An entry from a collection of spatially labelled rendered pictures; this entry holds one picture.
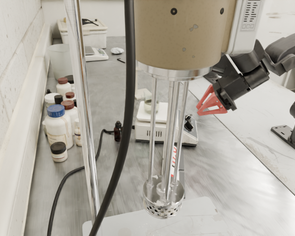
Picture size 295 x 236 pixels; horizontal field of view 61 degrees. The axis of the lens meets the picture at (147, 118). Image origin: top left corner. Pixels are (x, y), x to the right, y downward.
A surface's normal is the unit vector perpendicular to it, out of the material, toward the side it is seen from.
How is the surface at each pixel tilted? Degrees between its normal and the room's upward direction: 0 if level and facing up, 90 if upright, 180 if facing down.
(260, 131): 0
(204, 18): 90
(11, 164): 0
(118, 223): 0
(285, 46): 29
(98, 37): 93
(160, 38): 90
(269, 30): 90
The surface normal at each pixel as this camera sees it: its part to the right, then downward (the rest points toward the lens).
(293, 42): -0.46, -0.73
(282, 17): 0.27, 0.50
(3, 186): 0.03, -0.86
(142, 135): -0.10, 0.51
